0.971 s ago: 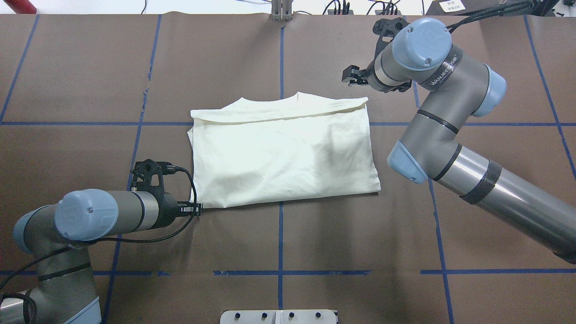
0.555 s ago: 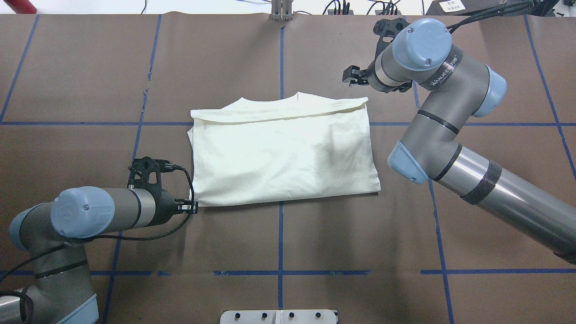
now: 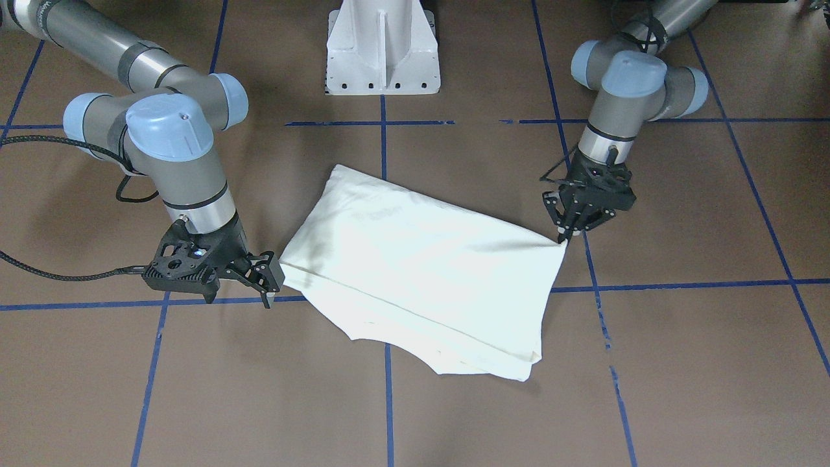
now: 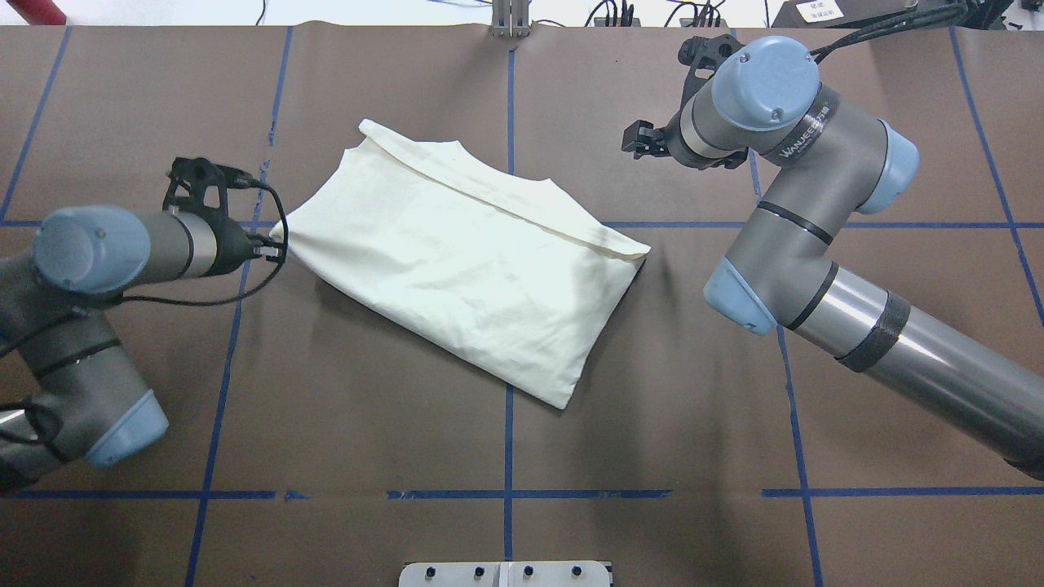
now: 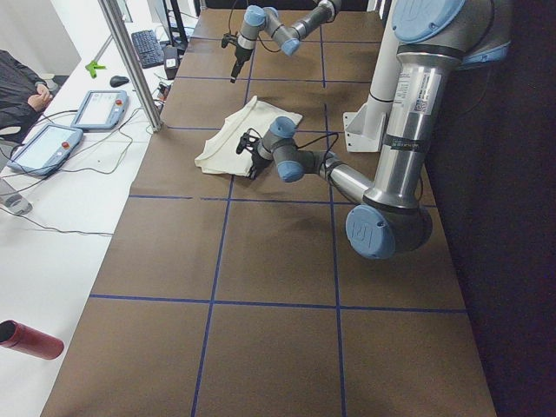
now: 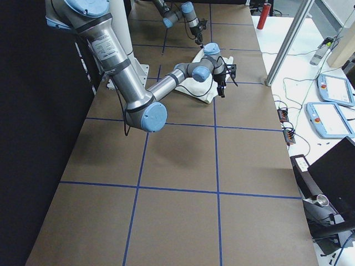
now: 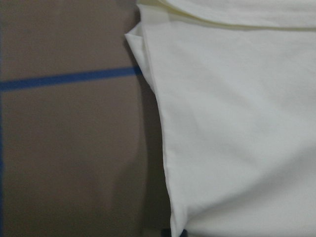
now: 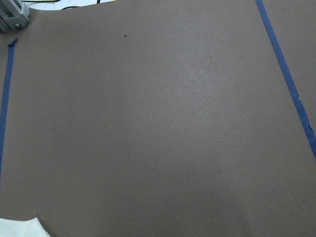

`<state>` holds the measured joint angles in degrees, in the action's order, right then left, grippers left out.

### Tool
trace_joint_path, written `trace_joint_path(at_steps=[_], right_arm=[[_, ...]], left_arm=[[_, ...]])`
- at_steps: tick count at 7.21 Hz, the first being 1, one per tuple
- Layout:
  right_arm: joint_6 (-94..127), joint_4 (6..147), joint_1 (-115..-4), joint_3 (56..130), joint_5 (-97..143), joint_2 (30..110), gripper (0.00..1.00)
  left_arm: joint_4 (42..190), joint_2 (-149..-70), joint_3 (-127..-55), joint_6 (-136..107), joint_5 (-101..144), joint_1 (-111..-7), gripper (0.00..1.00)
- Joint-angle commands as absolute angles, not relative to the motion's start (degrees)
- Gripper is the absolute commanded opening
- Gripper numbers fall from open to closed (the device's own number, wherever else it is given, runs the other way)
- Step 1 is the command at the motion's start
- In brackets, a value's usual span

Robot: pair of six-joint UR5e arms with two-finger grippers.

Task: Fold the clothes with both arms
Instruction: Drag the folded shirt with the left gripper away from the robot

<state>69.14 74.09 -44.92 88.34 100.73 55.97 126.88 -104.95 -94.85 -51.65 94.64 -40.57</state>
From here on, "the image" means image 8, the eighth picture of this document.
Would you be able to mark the aluminium frame post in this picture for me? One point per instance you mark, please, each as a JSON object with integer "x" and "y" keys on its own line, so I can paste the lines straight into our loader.
{"x": 14, "y": 14}

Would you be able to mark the brown paper table cover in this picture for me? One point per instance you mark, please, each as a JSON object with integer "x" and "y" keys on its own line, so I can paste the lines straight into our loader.
{"x": 154, "y": 118}

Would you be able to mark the cream cat print t-shirt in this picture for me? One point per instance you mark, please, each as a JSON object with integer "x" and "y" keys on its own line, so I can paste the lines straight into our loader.
{"x": 29, "y": 228}

